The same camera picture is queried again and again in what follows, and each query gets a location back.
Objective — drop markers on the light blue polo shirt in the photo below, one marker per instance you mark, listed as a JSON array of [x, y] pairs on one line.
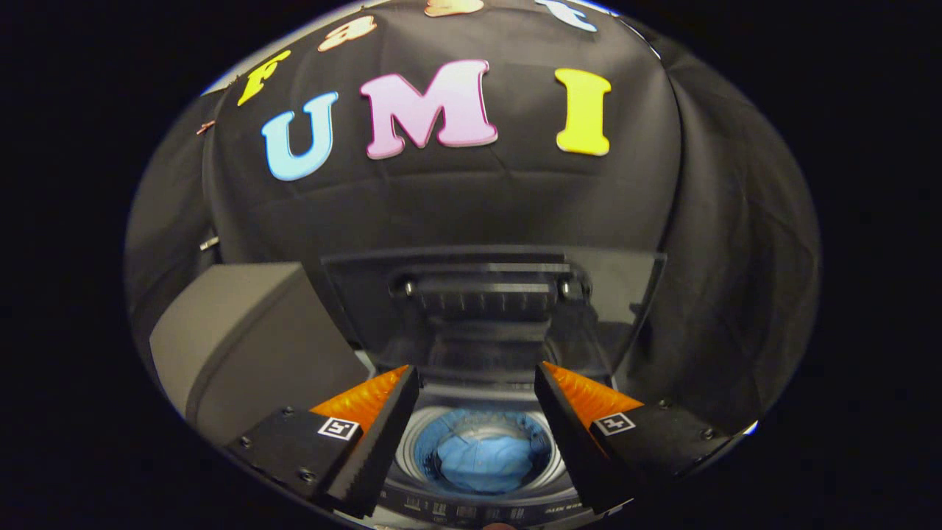
[[486, 464]]

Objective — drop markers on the grey box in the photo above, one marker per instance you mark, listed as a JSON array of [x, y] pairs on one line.
[[243, 346]]

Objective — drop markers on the pink clip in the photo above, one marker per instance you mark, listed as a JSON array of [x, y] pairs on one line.
[[205, 127]]

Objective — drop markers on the silver clip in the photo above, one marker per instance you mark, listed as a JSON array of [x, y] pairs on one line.
[[210, 243]]

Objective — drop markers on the dark grey washing machine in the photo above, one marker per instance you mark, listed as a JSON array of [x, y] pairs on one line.
[[478, 508]]

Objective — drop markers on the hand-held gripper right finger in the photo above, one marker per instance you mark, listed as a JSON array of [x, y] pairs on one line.
[[563, 434]]

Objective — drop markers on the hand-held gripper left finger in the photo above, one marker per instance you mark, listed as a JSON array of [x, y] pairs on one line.
[[383, 442]]

